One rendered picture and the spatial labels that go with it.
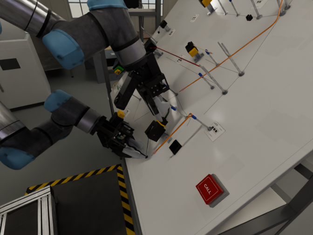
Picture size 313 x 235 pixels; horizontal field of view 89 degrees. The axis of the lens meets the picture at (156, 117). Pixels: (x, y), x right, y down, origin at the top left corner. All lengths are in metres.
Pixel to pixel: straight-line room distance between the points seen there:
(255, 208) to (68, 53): 0.82
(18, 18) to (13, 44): 2.80
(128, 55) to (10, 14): 0.25
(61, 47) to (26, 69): 2.99
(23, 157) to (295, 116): 0.67
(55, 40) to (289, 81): 0.52
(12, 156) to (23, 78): 2.89
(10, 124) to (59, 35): 0.30
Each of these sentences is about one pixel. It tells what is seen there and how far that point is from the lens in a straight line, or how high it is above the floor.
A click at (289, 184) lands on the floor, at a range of 2.19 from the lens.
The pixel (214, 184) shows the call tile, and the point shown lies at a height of 1.12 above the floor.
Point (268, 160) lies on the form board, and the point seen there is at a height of 1.18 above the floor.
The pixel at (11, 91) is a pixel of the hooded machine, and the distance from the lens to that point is 3.50.
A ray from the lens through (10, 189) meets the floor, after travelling 2.23.
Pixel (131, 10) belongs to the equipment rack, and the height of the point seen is 1.45.
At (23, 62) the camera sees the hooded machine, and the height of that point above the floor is 0.78.
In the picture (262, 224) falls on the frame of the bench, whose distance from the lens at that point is 0.81.
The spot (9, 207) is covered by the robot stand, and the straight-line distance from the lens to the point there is 1.76.
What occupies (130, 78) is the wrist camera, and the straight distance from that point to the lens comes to 0.45.
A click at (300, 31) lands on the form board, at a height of 1.41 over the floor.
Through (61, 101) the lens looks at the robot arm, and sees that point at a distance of 0.54.
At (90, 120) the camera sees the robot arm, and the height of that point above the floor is 1.17.
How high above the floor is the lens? 1.46
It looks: 34 degrees down
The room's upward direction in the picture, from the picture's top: straight up
